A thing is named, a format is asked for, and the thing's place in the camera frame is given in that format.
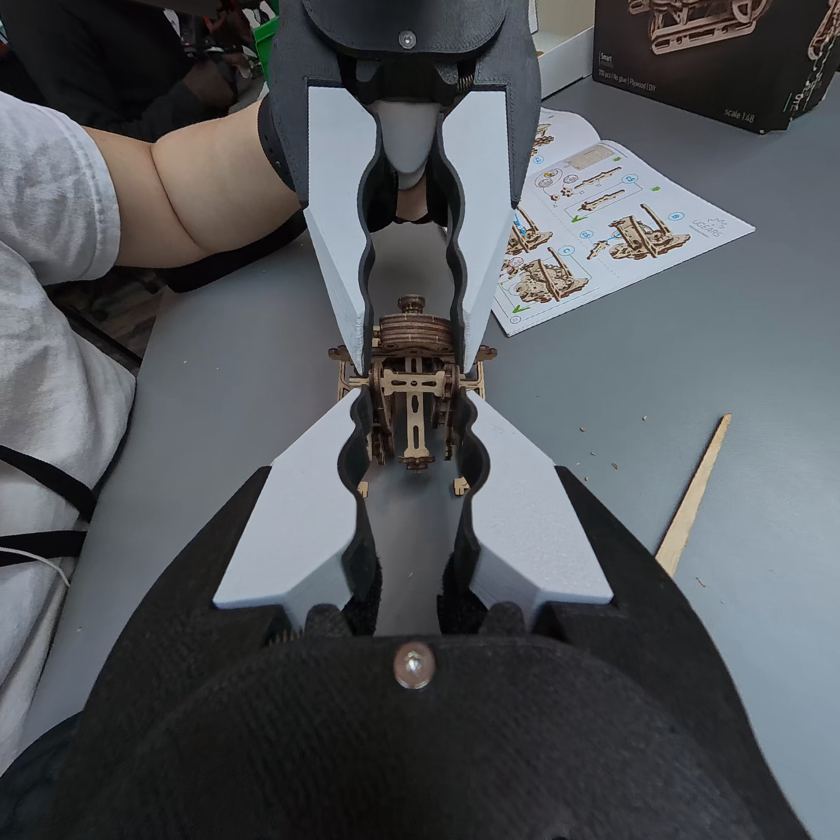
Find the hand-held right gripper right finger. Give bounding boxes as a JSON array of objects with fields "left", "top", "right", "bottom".
[{"left": 437, "top": 390, "right": 615, "bottom": 635}]

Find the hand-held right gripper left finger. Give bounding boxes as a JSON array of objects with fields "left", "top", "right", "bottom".
[{"left": 213, "top": 386, "right": 382, "bottom": 635}]

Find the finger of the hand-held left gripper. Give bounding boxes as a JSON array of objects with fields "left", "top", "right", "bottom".
[
  {"left": 432, "top": 84, "right": 515, "bottom": 378},
  {"left": 303, "top": 85, "right": 384, "bottom": 378}
]

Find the wooden mechanical model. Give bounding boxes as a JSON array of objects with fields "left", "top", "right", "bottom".
[{"left": 328, "top": 295, "right": 487, "bottom": 493}]

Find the person's left forearm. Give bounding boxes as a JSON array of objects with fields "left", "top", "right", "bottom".
[{"left": 84, "top": 98, "right": 309, "bottom": 270}]

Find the grey desk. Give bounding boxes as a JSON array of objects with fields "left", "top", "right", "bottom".
[{"left": 20, "top": 66, "right": 840, "bottom": 840}]

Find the green crate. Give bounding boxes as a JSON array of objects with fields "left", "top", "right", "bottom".
[{"left": 252, "top": 23, "right": 275, "bottom": 89}]

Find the white instruction booklet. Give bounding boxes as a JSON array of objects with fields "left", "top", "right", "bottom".
[{"left": 492, "top": 108, "right": 756, "bottom": 337}]

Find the white cardboard box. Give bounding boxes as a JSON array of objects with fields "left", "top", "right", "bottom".
[{"left": 532, "top": 33, "right": 595, "bottom": 101}]

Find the thin wooden stick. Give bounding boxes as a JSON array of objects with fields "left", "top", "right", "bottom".
[{"left": 655, "top": 413, "right": 732, "bottom": 578}]

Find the dark model kit box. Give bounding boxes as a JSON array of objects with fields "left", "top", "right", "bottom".
[{"left": 592, "top": 0, "right": 840, "bottom": 134}]

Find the person's white t-shirt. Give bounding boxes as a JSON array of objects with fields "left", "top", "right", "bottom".
[{"left": 0, "top": 92, "right": 137, "bottom": 756}]

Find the black strap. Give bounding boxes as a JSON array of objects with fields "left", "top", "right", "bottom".
[{"left": 0, "top": 445, "right": 99, "bottom": 568}]

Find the thin white cable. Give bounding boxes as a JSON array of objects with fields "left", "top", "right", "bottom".
[{"left": 0, "top": 548, "right": 71, "bottom": 587}]

